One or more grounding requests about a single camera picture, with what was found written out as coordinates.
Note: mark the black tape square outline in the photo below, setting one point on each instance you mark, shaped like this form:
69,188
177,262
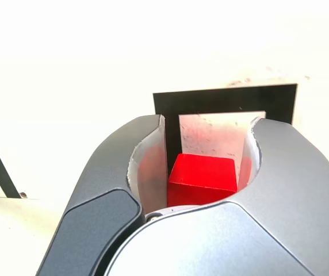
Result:
225,100

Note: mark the red cube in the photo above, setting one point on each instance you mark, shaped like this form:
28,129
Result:
202,178

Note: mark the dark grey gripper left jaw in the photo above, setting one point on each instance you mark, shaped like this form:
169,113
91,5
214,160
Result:
101,178

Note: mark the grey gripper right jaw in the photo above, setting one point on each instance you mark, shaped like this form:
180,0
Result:
282,201

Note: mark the black tape strip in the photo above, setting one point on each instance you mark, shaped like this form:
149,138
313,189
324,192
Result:
2,172

